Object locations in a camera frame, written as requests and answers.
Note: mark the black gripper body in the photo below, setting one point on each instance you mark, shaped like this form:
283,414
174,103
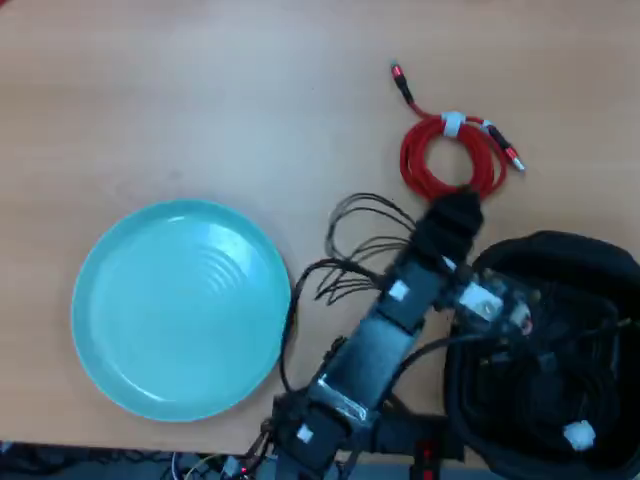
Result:
446,299

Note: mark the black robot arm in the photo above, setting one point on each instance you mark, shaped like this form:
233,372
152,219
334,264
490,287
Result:
380,345

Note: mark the black square bowl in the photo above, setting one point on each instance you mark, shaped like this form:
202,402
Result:
550,250

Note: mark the green round bowl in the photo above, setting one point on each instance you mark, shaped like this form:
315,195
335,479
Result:
165,325

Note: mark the bare camera circuit board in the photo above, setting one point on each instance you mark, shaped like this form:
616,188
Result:
487,300

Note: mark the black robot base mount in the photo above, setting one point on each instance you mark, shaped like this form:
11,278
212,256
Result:
415,435

